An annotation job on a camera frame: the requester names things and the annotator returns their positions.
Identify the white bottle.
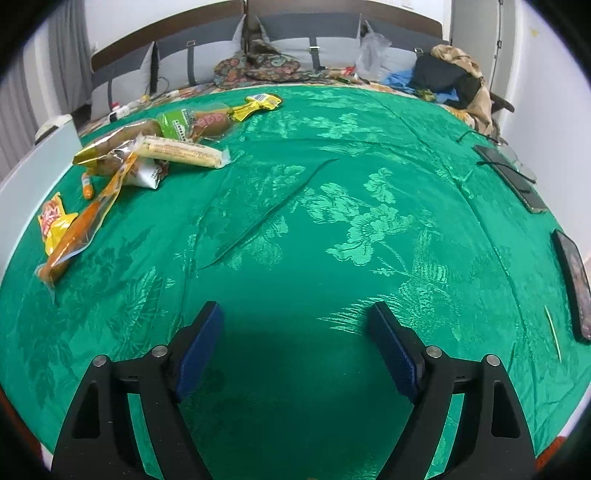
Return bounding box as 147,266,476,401
107,102,136,124

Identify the dark floral cloth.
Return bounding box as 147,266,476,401
213,39,326,88

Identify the green floral blanket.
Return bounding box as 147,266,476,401
0,85,591,480

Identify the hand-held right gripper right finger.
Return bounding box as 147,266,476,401
367,301,539,480

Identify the blue cloth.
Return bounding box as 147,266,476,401
380,68,461,105

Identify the clear plastic bag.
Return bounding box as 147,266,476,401
355,20,394,83

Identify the black phone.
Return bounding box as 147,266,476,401
489,161,550,214
551,229,591,343

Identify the yellow red snack packet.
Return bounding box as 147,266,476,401
37,191,80,257

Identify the black bag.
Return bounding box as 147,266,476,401
409,52,484,106

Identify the wooden toothpick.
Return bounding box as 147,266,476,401
543,305,563,363

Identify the cream long wafer packet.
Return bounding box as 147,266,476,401
139,135,232,170

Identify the tan patterned cloth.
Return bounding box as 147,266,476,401
431,45,496,136

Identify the black cable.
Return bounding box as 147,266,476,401
454,129,503,145

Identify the grey curtain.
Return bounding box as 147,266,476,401
45,0,95,114

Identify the dried longan packet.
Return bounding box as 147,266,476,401
73,117,163,177

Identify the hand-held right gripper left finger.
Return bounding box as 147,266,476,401
52,301,225,480

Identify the yellow sausage packet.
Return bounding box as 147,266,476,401
229,92,283,123

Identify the white snack packet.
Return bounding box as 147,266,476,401
124,156,169,190

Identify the grey white cushion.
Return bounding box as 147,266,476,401
152,15,246,88
369,31,451,72
255,13,365,71
90,42,157,121

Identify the green label brown snack packet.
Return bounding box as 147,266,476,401
156,103,234,140

